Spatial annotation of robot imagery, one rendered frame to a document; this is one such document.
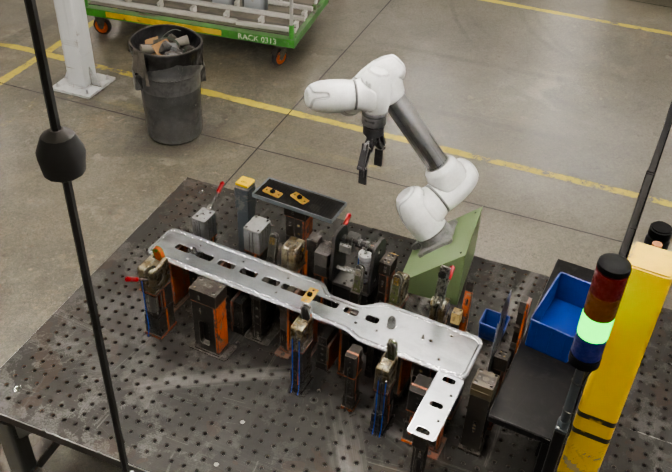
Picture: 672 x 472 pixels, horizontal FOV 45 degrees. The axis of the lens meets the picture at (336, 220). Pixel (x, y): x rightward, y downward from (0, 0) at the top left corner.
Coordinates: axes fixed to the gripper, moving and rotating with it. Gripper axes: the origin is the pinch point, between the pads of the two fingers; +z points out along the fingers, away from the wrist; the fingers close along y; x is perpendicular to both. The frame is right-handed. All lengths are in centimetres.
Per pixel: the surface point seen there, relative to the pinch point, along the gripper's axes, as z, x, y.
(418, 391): 48, 43, 47
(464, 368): 46, 54, 32
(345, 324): 46, 8, 32
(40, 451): 123, -103, 91
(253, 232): 36, -43, 13
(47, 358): 76, -99, 78
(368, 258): 35.9, 4.1, 5.4
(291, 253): 39.5, -25.4, 13.4
